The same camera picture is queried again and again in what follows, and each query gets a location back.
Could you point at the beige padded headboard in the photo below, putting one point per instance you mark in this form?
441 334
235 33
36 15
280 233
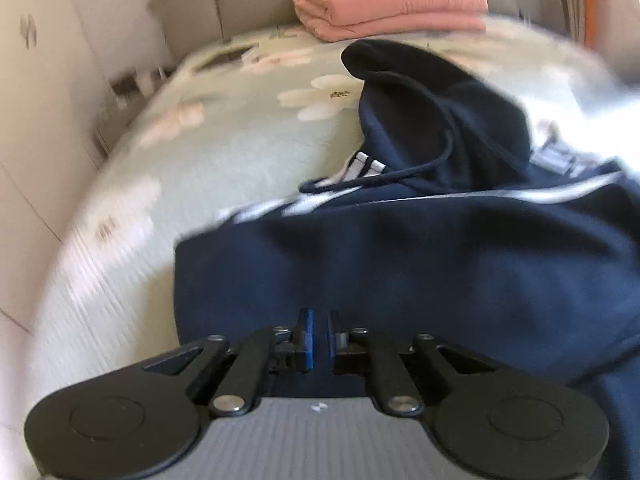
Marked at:
240 0

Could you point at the beige nightstand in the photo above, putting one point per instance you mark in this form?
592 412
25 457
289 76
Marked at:
125 110

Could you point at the floral green bedspread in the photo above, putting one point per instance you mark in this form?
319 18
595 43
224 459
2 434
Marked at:
200 185

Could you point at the white wardrobe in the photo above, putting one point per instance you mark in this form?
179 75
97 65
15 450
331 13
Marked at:
50 85

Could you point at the folded pink blanket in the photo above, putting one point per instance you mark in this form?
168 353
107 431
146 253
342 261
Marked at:
390 5

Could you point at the orange curtain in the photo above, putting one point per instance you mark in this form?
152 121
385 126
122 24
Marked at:
591 0

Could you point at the navy blue hoodie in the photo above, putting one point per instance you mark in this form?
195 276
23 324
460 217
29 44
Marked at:
450 260

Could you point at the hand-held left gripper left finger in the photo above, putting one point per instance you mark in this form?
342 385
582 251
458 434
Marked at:
310 336

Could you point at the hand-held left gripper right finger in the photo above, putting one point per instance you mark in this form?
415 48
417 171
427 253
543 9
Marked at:
331 336

